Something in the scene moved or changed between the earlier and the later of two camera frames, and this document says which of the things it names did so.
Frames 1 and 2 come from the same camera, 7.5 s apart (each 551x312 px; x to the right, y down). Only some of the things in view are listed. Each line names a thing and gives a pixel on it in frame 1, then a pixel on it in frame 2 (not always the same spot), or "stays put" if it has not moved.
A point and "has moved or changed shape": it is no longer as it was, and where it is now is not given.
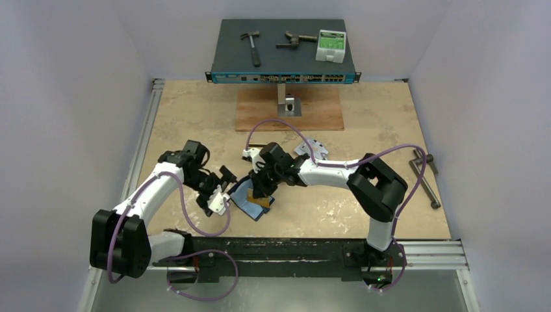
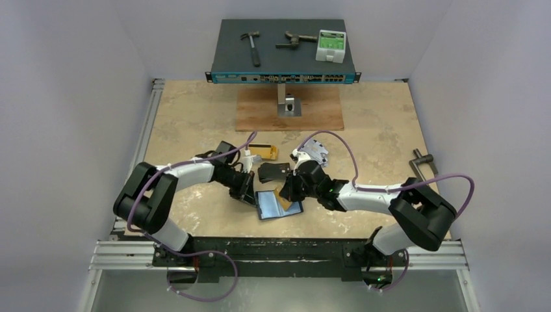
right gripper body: x=262 y=181 → x=288 y=186
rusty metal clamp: x=295 y=40 stays put
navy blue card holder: x=239 y=194 has moved or changed shape
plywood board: x=321 y=109 stays put
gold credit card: x=251 y=199 → x=284 y=203
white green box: x=331 y=46 stays put
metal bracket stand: x=288 y=104 stays put
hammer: x=256 y=60 stays put
